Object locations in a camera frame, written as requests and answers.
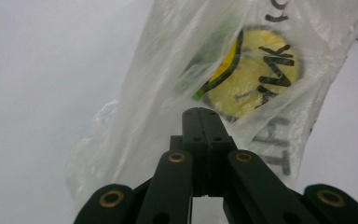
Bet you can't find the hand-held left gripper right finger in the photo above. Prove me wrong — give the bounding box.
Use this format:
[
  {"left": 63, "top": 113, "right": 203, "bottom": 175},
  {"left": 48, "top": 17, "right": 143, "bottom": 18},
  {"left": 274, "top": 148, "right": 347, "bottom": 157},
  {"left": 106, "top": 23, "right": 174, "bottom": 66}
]
[{"left": 198, "top": 106, "right": 239, "bottom": 198}]

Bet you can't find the round yellow item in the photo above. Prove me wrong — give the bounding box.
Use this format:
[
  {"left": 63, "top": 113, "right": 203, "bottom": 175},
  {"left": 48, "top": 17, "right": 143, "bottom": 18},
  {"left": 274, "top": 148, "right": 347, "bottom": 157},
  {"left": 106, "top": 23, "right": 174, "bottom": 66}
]
[{"left": 202, "top": 25, "right": 305, "bottom": 121}]

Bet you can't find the translucent plastic bag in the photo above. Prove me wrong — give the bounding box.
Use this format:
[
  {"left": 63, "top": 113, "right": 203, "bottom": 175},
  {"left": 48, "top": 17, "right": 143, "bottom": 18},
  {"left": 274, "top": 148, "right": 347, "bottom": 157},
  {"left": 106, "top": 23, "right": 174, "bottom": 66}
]
[{"left": 64, "top": 0, "right": 358, "bottom": 217}]

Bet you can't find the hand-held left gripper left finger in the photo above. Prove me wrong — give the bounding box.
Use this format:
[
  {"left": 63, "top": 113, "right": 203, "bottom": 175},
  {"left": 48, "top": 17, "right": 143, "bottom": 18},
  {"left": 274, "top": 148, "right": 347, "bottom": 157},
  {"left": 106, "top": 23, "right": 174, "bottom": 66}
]
[{"left": 169, "top": 106, "right": 207, "bottom": 198}]

